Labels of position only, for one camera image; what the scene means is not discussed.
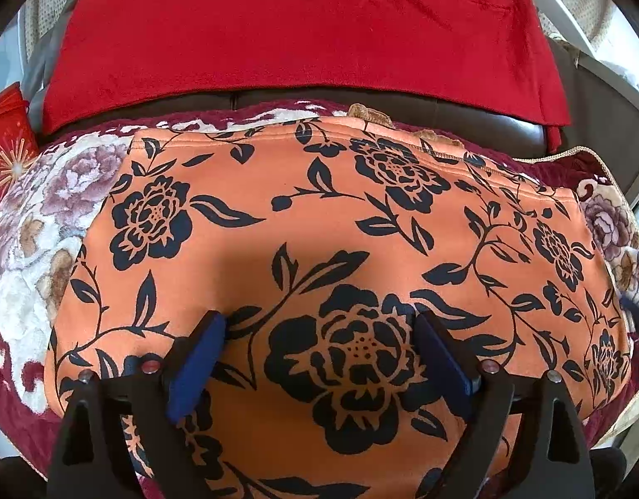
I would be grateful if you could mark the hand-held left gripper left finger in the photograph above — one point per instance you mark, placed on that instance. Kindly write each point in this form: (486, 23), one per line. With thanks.
(197, 366)

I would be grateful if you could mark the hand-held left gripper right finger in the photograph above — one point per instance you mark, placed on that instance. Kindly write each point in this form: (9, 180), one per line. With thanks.
(444, 356)

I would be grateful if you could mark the orange floral blouse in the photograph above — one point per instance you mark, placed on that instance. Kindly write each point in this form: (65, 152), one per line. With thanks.
(324, 218)

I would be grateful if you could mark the maroon white floral plush blanket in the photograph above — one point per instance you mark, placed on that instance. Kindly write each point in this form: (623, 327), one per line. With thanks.
(28, 270)

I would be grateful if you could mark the brown leather sofa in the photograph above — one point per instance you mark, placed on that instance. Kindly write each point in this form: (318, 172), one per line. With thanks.
(454, 110)

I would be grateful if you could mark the red snack box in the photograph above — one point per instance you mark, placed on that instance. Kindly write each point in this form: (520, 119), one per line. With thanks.
(7, 166)

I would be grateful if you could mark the red blanket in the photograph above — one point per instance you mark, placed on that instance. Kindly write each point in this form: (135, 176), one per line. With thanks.
(298, 36)

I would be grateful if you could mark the white appliance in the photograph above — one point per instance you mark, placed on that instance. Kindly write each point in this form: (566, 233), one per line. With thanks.
(7, 62)

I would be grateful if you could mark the white frame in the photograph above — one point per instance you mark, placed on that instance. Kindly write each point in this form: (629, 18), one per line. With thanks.
(558, 5)

